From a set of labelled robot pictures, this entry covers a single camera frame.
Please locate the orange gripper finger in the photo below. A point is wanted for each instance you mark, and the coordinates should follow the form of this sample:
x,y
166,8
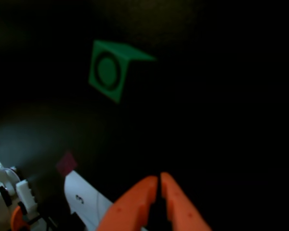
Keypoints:
x,y
127,209
183,211

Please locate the white studded block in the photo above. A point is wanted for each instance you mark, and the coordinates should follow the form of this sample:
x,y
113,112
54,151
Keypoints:
x,y
25,195

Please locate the small orange clamp piece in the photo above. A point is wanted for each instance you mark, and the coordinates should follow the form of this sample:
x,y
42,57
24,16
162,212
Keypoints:
x,y
17,219

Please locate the white numbered grid paper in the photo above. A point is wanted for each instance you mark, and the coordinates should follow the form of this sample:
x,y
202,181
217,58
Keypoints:
x,y
86,187

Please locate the small dark red block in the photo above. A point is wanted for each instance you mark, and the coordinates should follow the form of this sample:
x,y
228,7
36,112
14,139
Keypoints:
x,y
67,163

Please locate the green cube with circle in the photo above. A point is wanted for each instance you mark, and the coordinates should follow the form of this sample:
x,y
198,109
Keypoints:
x,y
107,69

